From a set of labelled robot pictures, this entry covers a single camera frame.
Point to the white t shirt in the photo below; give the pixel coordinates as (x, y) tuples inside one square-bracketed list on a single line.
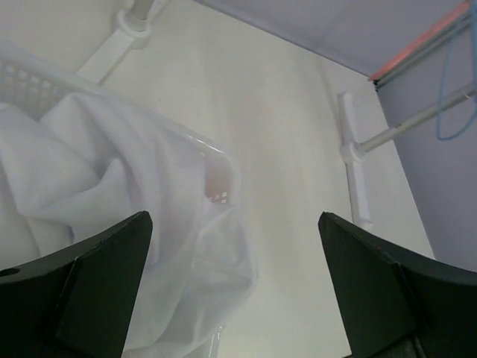
[(90, 163)]

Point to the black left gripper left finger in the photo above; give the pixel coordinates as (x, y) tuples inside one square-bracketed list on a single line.
[(78, 301)]

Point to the white metal clothes rack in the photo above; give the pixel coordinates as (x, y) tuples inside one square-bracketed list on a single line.
[(132, 30)]

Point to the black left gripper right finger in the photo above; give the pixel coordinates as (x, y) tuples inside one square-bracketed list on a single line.
[(395, 302)]

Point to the white plastic laundry basket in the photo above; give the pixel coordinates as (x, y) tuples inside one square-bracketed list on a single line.
[(35, 87)]

